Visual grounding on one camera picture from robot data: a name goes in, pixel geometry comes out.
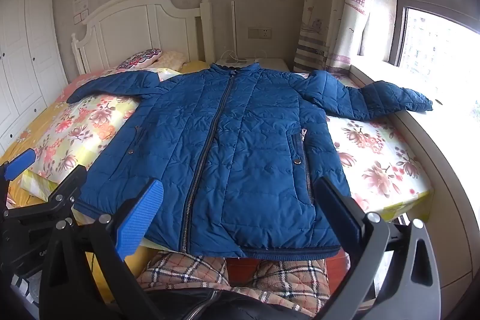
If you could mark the patterned pink cushion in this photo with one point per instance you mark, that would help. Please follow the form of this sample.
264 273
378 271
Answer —
140 57

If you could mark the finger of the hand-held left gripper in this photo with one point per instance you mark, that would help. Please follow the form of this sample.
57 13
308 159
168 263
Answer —
65 185
18 164

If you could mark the white wardrobe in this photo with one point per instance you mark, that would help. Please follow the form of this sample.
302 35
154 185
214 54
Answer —
26 54

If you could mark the person's black jacket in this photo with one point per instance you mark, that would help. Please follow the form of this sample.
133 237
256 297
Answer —
225 305

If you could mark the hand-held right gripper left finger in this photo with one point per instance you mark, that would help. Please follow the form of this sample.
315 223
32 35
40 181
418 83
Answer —
139 218

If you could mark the white lamp pole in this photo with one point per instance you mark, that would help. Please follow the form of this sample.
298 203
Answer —
233 31

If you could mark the white nightstand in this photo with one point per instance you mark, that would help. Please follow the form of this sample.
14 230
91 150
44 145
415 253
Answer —
272 63

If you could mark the yellow bed sheet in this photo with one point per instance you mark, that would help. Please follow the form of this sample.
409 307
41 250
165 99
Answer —
28 134

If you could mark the pale yellow pillow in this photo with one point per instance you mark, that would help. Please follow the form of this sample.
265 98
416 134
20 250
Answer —
171 59

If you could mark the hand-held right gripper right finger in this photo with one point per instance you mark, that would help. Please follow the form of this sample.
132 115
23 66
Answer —
339 215

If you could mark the floral duvet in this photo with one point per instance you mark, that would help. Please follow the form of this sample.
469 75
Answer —
375 155

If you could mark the white wooden bed headboard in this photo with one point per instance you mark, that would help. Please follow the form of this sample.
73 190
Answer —
142 27

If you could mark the blue quilted jacket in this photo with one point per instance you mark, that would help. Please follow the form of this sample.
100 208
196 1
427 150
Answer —
243 155

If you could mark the beige bay window ledge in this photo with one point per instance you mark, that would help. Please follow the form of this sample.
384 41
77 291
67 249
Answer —
450 162

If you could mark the plaid pants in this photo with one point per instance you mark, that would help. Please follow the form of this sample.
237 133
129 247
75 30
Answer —
288 278

